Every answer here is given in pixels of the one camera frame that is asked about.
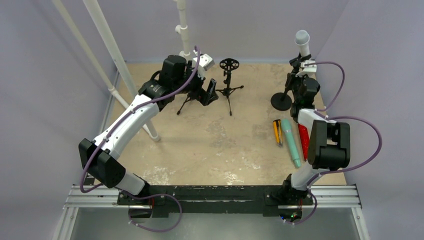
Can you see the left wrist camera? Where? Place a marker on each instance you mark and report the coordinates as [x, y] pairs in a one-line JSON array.
[[204, 64]]

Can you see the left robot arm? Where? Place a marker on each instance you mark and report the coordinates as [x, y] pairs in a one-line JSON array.
[[99, 157]]

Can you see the white PVC pipe frame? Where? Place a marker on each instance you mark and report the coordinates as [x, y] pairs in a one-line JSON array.
[[102, 25]]

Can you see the yellow utility knife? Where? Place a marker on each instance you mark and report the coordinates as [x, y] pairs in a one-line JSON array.
[[278, 132]]

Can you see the black tripod stand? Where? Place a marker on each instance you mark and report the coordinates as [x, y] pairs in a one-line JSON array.
[[228, 65], [185, 102]]

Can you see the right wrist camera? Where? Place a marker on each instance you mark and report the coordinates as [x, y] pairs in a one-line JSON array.
[[307, 68]]

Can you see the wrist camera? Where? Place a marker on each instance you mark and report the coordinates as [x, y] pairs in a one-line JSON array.
[[204, 64], [307, 68]]

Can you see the black round-base mic stand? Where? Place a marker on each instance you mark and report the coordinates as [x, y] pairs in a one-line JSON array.
[[280, 100]]

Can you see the teal toy microphone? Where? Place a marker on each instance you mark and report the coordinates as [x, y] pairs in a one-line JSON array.
[[290, 142]]

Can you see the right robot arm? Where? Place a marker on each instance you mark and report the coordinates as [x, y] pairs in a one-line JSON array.
[[329, 141]]

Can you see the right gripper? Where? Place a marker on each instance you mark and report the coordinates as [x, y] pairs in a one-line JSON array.
[[296, 62]]

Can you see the white microphone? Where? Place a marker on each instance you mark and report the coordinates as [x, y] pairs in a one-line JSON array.
[[302, 39]]

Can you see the red glitter microphone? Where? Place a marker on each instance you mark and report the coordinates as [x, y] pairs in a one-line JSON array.
[[304, 140]]

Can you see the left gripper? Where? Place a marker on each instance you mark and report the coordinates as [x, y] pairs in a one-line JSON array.
[[204, 97]]

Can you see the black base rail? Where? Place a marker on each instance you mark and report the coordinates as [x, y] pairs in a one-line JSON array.
[[267, 200]]

